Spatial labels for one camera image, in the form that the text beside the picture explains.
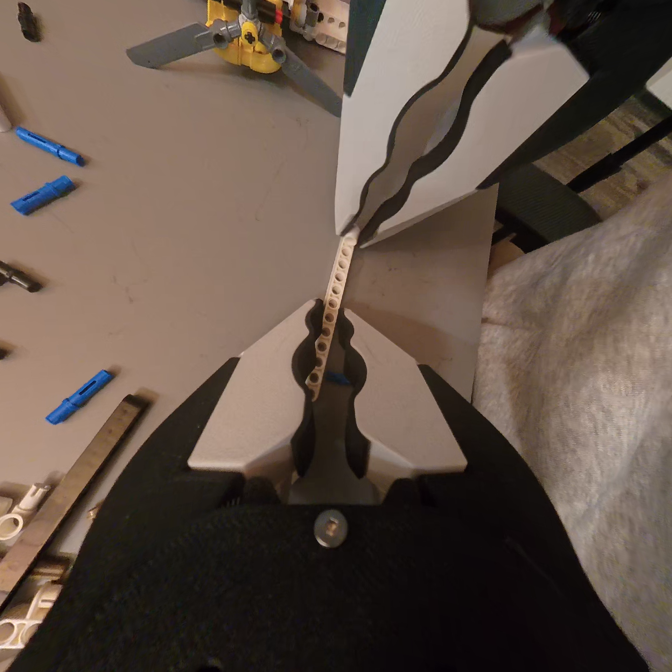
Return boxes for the lego helicopter model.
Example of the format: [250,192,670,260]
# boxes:
[126,0,351,119]

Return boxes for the long thin white lego beam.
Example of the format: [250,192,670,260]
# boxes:
[306,225,363,402]

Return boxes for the pile of white yellow lego parts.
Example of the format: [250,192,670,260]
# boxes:
[0,556,66,649]

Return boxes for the long blue lego pin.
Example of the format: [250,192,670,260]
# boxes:
[45,369,114,425]
[14,126,86,167]
[10,175,75,216]

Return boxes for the black lego pin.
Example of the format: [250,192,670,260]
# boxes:
[17,2,42,43]

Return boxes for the loose small lego pieces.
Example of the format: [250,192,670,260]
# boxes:
[0,260,54,543]

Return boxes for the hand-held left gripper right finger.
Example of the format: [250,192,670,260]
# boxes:
[340,308,469,501]

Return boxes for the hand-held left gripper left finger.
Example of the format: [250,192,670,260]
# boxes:
[186,299,323,498]

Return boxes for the black lego rotor blade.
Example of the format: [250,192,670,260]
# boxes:
[0,394,154,606]

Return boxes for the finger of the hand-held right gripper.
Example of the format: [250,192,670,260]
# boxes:
[335,0,471,235]
[358,25,592,249]

